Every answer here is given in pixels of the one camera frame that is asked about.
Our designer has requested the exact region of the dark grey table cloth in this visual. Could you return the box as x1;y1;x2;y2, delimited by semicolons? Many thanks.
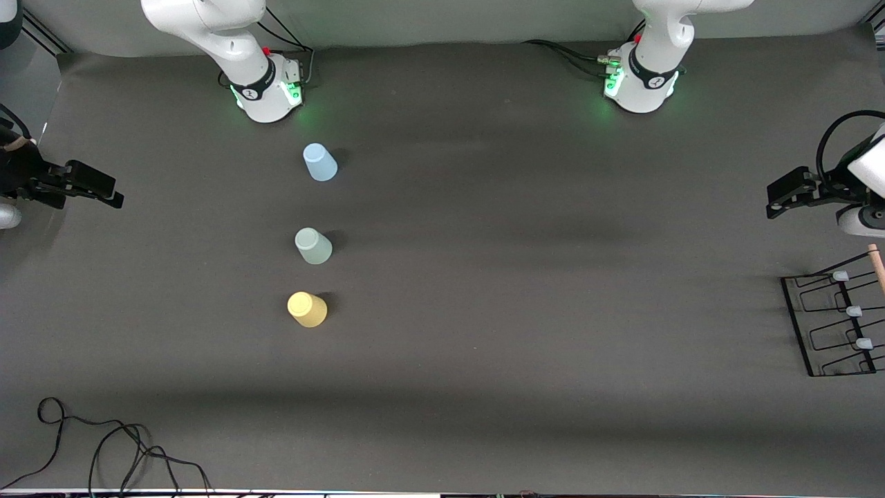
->
0;31;885;493

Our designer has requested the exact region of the pale yellow plastic cup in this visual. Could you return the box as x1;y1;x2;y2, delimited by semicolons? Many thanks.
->
287;291;328;329

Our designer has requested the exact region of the black right arm base cable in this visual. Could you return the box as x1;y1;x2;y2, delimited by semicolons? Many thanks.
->
257;21;308;53
265;6;316;87

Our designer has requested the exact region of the pale blue plastic cup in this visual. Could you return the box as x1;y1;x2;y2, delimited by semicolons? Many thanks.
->
302;142;339;183

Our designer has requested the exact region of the black left arm base cable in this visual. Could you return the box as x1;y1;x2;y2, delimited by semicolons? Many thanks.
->
553;46;614;78
522;39;611;64

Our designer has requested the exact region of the black arm base cable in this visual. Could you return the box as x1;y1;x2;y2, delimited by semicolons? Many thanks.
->
257;21;308;53
553;46;614;78
522;39;611;64
265;6;316;87

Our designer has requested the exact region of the loose black table cable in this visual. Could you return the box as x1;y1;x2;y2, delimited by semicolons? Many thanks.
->
0;396;215;498

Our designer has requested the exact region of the black wire cup holder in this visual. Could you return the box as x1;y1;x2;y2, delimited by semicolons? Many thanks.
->
781;243;885;378

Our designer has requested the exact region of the pale green plastic cup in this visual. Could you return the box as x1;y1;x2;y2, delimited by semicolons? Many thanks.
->
295;228;333;266

